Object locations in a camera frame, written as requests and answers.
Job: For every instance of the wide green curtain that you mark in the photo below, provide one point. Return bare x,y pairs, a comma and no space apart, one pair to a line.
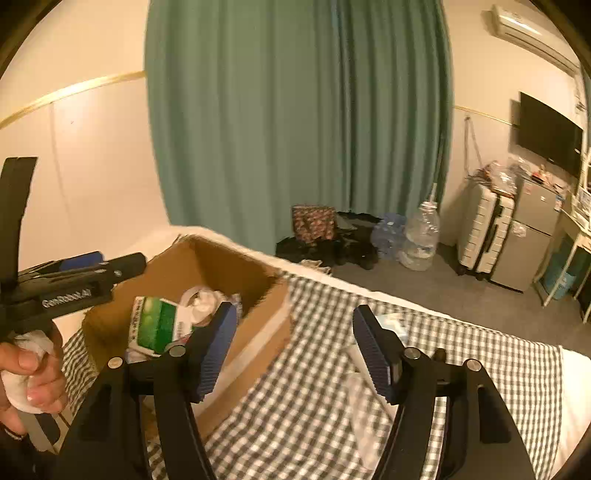
277,115

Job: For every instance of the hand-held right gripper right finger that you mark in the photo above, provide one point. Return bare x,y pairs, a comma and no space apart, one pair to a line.
371,355

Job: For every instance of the white tissue wad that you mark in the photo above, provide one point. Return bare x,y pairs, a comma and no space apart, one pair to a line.
18,392

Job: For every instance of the pack of water bottles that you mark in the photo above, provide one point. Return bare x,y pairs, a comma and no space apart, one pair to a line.
388,235

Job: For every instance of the large clear water jug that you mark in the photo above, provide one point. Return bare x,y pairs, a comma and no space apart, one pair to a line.
420,235

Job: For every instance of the grey white checkered cloth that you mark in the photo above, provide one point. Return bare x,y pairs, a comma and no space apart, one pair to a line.
300,415

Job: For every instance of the black television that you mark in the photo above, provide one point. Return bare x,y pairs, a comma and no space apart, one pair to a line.
549,134

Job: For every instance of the dark shoes pile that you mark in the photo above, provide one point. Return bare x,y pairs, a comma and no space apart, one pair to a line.
323,251

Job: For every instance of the person's left forearm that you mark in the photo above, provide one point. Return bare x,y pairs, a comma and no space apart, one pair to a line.
18,461

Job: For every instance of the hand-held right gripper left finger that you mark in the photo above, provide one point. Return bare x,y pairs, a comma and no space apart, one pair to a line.
217,350

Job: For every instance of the white dressing table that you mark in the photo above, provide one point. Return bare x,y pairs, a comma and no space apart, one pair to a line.
579,217

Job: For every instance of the grey mini fridge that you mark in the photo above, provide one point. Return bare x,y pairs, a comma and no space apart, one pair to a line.
521,249

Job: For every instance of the white suitcase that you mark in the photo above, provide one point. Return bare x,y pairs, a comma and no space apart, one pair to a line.
480,230

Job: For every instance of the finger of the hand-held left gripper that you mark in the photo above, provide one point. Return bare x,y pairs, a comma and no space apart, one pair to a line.
129,264
83,262

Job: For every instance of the white green box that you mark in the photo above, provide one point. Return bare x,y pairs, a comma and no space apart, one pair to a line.
157,323

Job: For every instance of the white tissue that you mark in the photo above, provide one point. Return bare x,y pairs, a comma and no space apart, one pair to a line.
203,302

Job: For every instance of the person's left hand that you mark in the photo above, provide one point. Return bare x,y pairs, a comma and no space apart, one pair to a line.
16,360

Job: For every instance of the clear plastic bag pile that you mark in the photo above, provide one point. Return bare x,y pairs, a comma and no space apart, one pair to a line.
501,177

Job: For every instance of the brown cardboard box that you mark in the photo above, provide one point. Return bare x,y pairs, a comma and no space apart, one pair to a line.
258,332

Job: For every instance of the blue waste bin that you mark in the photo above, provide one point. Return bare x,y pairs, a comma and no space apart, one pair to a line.
561,281

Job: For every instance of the floral patterned bag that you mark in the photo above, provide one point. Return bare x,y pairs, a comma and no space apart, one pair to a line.
314,224

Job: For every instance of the white air conditioner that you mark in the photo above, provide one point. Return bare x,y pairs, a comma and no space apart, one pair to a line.
521,23

